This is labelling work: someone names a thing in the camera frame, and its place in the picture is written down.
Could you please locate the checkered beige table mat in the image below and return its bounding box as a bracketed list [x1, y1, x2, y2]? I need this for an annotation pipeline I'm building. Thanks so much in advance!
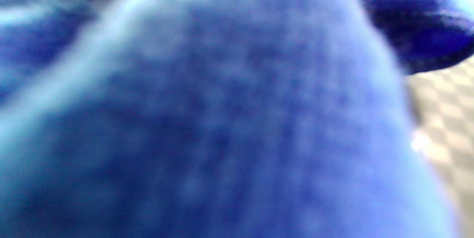
[404, 56, 474, 238]

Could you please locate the person's left hand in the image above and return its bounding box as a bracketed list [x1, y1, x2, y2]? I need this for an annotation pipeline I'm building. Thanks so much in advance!
[0, 0, 474, 238]

